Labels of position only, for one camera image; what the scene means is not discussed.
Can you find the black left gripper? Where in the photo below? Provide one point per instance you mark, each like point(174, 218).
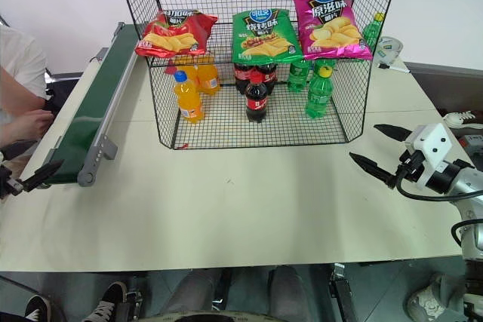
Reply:
point(8, 185)

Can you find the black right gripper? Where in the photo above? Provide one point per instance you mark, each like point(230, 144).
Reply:
point(412, 167)

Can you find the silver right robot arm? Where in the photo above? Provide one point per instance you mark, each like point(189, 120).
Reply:
point(468, 182)

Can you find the green conveyor belt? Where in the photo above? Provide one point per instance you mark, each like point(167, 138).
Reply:
point(90, 103)

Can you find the person's bare hand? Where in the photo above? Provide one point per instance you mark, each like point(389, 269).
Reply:
point(30, 126)

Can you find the white marker pen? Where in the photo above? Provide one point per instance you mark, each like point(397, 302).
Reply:
point(395, 69)

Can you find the grey box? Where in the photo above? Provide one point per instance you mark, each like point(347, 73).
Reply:
point(469, 145)

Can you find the green soda bottle yellow cap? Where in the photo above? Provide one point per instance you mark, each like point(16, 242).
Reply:
point(373, 33)
point(320, 92)

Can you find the person in white shirt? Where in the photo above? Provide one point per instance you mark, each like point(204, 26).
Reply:
point(19, 62)

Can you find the black sneaker white laces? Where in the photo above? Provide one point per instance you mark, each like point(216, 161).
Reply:
point(37, 308)
point(109, 299)

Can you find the magenta potato chips bag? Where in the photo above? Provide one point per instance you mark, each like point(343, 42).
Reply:
point(332, 28)

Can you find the cola bottle red cap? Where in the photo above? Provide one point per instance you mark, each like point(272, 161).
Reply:
point(256, 101)

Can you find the small red clip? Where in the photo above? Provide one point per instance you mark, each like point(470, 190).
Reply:
point(183, 146)

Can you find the grey white sneaker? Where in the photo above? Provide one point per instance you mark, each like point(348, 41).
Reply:
point(428, 297)

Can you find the orange soda bottle blue cap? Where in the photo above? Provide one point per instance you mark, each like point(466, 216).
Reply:
point(187, 99)

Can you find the green potato chips bag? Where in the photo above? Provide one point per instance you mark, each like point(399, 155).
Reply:
point(264, 35)

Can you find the grey trouser leg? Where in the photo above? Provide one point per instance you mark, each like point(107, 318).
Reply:
point(192, 290)
point(288, 288)

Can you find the red potato chips bag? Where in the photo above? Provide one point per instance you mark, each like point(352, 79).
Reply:
point(170, 35)

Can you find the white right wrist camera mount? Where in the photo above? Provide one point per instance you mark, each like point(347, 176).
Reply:
point(434, 145)

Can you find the black table leg bracket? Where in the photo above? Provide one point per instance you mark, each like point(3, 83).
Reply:
point(341, 292)

